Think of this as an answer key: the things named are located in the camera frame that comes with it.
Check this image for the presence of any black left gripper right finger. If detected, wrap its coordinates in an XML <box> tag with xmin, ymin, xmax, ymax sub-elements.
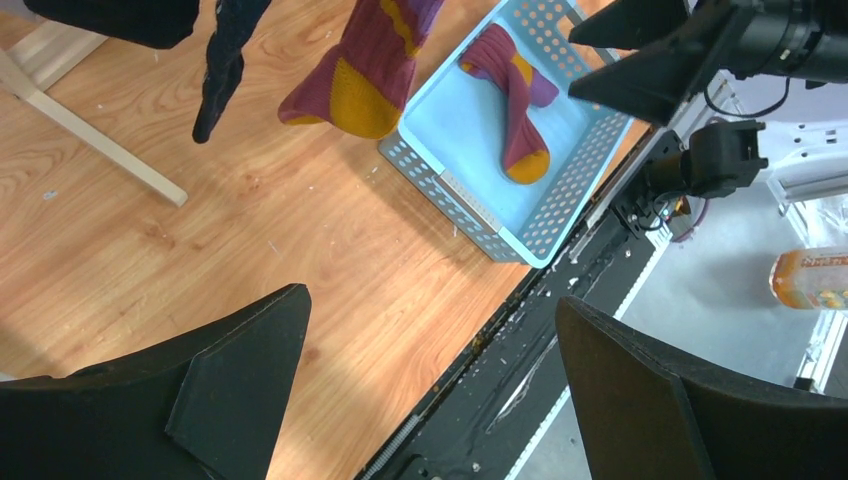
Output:
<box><xmin>555</xmin><ymin>296</ymin><xmax>847</xmax><ymax>479</ymax></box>

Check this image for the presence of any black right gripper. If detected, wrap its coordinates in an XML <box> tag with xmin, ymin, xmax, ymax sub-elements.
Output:
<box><xmin>568</xmin><ymin>0</ymin><xmax>847</xmax><ymax>126</ymax></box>

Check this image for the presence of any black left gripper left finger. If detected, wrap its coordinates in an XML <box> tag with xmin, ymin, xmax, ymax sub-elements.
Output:
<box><xmin>1</xmin><ymin>284</ymin><xmax>312</xmax><ymax>479</ymax></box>

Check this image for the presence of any purple orange striped sock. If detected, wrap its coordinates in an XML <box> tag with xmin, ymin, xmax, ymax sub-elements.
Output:
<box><xmin>459</xmin><ymin>23</ymin><xmax>559</xmax><ymax>185</ymax></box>
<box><xmin>278</xmin><ymin>0</ymin><xmax>444</xmax><ymax>140</ymax></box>

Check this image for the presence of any light blue plastic basket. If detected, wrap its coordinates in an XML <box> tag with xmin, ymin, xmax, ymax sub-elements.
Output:
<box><xmin>379</xmin><ymin>1</ymin><xmax>633</xmax><ymax>268</ymax></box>

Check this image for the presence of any navy blue sock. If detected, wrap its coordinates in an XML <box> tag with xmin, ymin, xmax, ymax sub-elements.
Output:
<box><xmin>192</xmin><ymin>0</ymin><xmax>271</xmax><ymax>144</ymax></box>

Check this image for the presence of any grey striped sock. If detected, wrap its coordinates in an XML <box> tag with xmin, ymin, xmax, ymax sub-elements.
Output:
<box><xmin>24</xmin><ymin>0</ymin><xmax>200</xmax><ymax>49</ymax></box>

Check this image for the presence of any orange packaged bottle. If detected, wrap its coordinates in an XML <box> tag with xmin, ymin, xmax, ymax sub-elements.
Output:
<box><xmin>769</xmin><ymin>246</ymin><xmax>847</xmax><ymax>310</ymax></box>

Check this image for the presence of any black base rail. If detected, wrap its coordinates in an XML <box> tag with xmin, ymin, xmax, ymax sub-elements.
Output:
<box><xmin>361</xmin><ymin>130</ymin><xmax>682</xmax><ymax>479</ymax></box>

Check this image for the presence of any wooden drying rack frame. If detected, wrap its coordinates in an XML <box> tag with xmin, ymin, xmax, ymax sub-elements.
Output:
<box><xmin>1</xmin><ymin>20</ymin><xmax>188</xmax><ymax>207</ymax></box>

